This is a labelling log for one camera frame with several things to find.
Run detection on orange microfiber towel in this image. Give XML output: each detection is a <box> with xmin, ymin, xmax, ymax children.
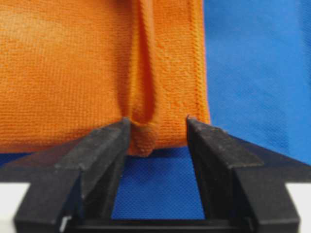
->
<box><xmin>0</xmin><ymin>0</ymin><xmax>210</xmax><ymax>157</ymax></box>

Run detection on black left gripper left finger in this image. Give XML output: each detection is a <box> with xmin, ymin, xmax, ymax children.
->
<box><xmin>0</xmin><ymin>118</ymin><xmax>131</xmax><ymax>233</ymax></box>

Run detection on blue table cloth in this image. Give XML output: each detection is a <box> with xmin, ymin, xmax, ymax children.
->
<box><xmin>0</xmin><ymin>0</ymin><xmax>311</xmax><ymax>219</ymax></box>

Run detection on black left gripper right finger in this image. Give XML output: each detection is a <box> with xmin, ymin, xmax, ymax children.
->
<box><xmin>186</xmin><ymin>117</ymin><xmax>311</xmax><ymax>233</ymax></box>

